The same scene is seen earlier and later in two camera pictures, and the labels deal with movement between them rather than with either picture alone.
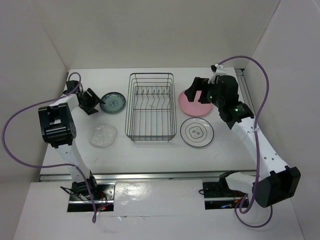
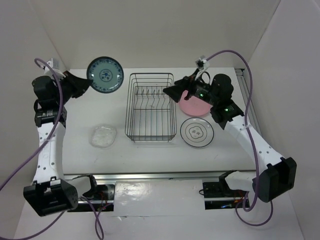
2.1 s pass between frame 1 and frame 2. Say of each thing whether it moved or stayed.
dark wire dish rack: stayed
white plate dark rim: stayed
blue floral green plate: moved
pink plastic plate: stayed
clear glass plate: stayed
